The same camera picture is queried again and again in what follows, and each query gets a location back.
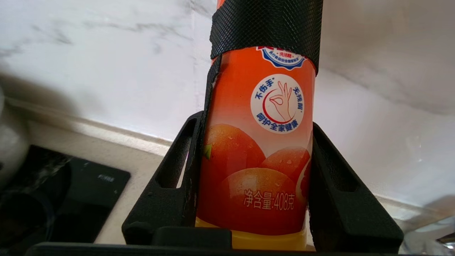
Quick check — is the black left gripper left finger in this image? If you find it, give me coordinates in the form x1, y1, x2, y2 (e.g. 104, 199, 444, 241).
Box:
122, 111, 206, 246

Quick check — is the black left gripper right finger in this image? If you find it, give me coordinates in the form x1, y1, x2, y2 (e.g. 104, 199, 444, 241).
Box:
307, 123, 405, 254

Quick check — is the orange yellow dish soap bottle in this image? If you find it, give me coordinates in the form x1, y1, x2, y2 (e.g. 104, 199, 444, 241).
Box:
195, 0, 324, 251

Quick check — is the black induction cooktop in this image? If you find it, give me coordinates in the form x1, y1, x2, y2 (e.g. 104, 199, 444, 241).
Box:
0, 144, 131, 249

